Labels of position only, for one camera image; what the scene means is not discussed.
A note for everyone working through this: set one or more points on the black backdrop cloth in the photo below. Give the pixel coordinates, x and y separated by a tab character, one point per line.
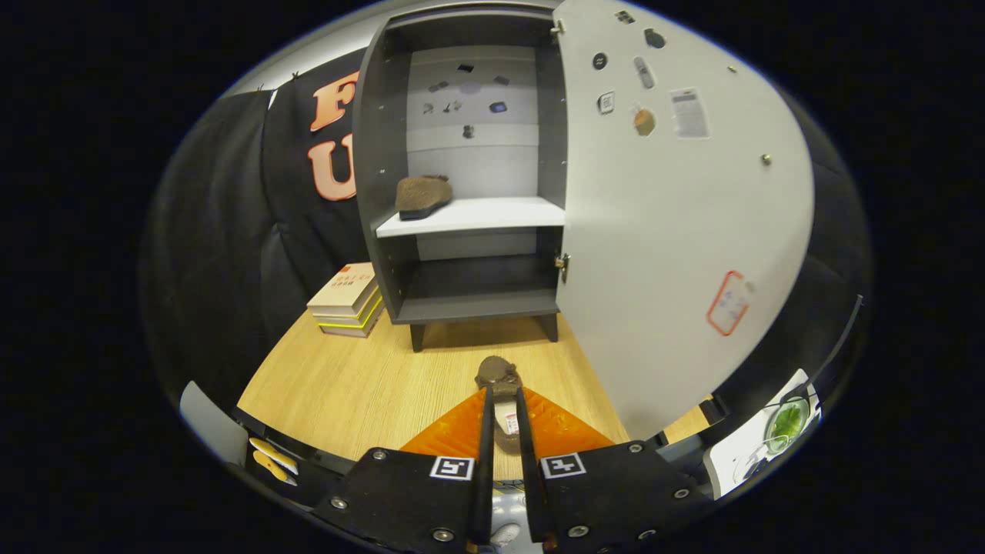
231	231

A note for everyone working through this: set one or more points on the dark grey shoe cabinet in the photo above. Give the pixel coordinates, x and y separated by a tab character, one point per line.
477	308

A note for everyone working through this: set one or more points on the beige book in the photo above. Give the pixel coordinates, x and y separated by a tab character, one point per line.
342	286

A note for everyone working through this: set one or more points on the green round object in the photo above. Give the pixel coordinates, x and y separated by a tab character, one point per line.
786	423

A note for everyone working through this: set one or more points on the white panel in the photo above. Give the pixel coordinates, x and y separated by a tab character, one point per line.
739	462

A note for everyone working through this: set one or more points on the yellow plastic piece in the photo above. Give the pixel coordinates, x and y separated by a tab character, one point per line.
273	469
273	452

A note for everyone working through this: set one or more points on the black metal bar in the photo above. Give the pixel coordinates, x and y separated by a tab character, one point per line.
843	338

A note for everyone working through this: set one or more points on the yellow-edged book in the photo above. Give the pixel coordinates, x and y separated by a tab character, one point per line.
350	327

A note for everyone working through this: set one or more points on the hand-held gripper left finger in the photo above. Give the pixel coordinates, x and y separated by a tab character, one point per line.
485	492

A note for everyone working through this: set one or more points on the brown fuzzy slipper shoe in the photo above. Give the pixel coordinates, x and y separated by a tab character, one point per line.
499	373
422	196

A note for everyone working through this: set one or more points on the grey plastic panel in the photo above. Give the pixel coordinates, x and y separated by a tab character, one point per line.
212	427

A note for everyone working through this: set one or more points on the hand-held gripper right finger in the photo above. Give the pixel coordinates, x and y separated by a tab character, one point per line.
531	492

